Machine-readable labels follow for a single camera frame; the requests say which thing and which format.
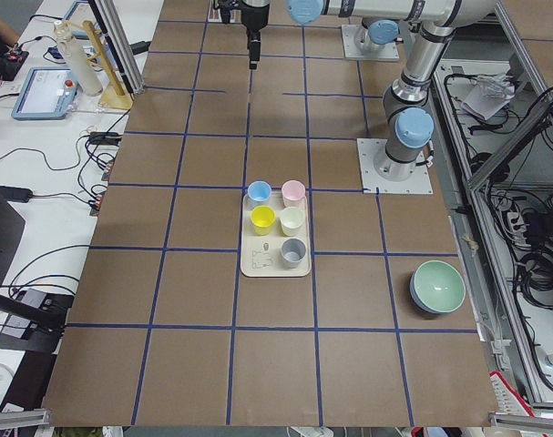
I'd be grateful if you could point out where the blue cup on tray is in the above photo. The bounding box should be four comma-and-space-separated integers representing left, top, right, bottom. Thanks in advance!
247, 180, 271, 205

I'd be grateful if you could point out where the white drink bottle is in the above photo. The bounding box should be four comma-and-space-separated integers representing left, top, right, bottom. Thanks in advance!
54, 20, 103, 97

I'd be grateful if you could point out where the black power adapter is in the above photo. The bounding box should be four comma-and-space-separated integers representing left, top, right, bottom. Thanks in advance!
0, 186, 34, 203

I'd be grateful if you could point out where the black monitor stand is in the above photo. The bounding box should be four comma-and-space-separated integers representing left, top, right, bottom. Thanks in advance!
0, 194, 74, 353

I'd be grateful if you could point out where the crumpled white paper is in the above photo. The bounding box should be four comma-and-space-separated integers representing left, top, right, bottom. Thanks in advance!
461, 73, 516, 121

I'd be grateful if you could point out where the grey plastic cup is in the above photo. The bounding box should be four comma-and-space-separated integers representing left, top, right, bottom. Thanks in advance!
281, 238, 307, 269

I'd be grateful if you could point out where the cream plastic cup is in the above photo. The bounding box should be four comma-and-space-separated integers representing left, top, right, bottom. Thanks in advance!
280, 207, 305, 237

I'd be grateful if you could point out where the beige plastic tray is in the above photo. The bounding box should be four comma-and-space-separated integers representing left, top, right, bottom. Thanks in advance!
241, 191, 312, 278

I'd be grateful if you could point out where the blue teach pendant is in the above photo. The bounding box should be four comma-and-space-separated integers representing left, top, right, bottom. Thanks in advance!
12, 67, 78, 120

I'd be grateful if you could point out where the yellow plastic cup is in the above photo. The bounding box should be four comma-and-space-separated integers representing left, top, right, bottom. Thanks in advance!
251, 205, 276, 236

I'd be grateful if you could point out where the green and blue bowl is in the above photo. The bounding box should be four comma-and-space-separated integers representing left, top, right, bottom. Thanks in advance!
409, 260, 466, 314

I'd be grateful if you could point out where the wooden stand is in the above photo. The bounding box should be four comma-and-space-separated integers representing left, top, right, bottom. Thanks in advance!
82, 20, 132, 110

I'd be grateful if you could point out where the aluminium frame post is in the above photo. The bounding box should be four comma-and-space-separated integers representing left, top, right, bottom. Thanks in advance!
88, 0, 145, 95

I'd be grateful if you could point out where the pink plastic cup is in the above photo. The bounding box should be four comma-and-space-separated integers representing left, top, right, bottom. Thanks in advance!
282, 179, 305, 207

